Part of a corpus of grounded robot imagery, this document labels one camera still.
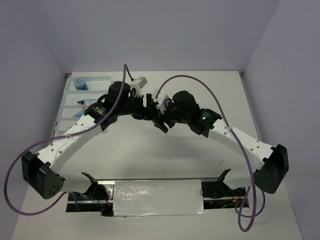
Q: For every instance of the white compartment tray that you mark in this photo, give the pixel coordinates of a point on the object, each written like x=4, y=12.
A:
x=97, y=86

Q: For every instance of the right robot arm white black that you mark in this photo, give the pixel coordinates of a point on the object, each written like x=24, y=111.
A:
x=268, y=164

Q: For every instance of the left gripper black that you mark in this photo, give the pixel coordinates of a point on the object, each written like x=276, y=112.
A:
x=145, y=113

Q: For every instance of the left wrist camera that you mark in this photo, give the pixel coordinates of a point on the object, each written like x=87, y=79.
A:
x=137, y=85

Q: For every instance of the clear spray bottle blue cap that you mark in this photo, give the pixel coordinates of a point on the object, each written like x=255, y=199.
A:
x=87, y=101

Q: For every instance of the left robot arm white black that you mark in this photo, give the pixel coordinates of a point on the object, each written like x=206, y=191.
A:
x=41, y=170

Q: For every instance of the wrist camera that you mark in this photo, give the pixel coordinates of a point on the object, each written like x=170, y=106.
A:
x=161, y=100
x=137, y=85

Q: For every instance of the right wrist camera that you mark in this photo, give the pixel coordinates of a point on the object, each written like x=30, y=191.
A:
x=161, y=100

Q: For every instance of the blue plastic case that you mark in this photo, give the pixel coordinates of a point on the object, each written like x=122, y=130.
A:
x=79, y=114

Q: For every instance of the blue paint jar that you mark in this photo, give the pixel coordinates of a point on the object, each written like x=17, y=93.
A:
x=80, y=84

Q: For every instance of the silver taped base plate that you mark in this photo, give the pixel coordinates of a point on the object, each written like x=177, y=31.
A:
x=157, y=198

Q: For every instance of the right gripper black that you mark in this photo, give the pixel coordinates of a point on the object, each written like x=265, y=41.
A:
x=159, y=119

